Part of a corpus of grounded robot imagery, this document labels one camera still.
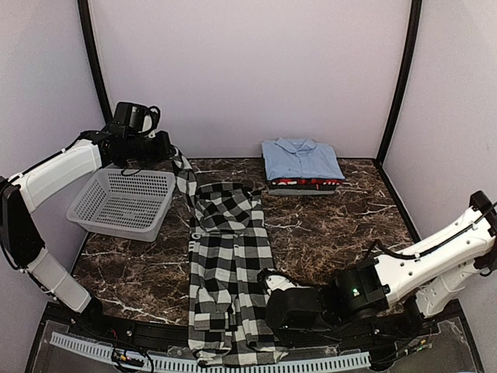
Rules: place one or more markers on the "white slotted cable duct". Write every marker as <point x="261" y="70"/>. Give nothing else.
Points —
<point x="105" y="353"/>

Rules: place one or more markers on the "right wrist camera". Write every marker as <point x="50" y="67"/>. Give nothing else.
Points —
<point x="271" y="280"/>

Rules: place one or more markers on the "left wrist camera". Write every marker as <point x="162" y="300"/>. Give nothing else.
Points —
<point x="151" y="120"/>

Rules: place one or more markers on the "grey plastic basket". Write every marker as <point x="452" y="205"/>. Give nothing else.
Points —
<point x="130" y="206"/>

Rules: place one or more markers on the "black white plaid shirt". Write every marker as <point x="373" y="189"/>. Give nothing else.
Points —
<point x="228" y="248"/>

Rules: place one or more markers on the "folded light blue shirt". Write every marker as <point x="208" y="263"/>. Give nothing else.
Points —
<point x="300" y="159"/>

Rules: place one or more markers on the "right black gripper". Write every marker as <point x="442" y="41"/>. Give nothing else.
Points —
<point x="284" y="336"/>

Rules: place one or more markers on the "left black frame post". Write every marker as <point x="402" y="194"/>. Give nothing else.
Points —
<point x="93" y="58"/>

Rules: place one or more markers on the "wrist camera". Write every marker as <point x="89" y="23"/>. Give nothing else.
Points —
<point x="271" y="280"/>
<point x="151" y="120"/>

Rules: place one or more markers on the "right black frame post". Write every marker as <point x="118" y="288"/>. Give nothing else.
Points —
<point x="402" y="81"/>

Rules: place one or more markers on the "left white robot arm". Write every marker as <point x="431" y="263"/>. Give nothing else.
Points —
<point x="132" y="135"/>

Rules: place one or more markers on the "black front rail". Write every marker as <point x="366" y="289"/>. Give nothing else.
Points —
<point x="381" y="333"/>

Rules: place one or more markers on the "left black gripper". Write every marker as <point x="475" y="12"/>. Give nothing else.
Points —
<point x="165" y="150"/>

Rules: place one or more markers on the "black frame post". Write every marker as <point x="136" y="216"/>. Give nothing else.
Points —
<point x="402" y="81"/>
<point x="93" y="58"/>

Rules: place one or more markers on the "folded red black shirt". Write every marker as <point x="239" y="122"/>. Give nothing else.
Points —
<point x="305" y="184"/>

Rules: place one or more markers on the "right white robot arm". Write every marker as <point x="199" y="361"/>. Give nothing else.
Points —
<point x="425" y="277"/>

